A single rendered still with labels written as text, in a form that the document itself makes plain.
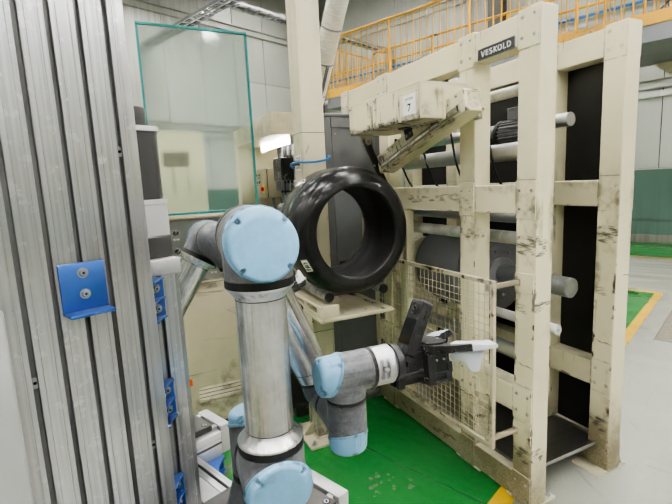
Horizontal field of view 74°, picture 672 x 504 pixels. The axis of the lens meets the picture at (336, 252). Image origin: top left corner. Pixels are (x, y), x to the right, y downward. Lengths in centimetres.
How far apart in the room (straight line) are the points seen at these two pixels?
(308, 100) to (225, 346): 141
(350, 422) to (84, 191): 62
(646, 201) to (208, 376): 929
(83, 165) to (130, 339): 33
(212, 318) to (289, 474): 183
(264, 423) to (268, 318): 18
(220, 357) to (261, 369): 190
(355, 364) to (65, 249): 54
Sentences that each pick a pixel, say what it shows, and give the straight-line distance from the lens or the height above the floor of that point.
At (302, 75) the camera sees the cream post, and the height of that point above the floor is 193.
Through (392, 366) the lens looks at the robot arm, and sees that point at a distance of 86.
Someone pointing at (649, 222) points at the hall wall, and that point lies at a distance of 1062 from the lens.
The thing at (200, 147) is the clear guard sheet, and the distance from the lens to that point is 253.
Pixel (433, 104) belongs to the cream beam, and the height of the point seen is 169.
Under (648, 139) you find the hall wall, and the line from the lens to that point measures 1067.
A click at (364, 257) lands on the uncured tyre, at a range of 230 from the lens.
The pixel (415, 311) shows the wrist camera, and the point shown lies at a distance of 90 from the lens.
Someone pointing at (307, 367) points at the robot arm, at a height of 103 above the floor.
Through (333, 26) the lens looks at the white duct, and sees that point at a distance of 276.
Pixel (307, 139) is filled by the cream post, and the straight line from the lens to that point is 230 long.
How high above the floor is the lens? 139
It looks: 9 degrees down
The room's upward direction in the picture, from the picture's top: 3 degrees counter-clockwise
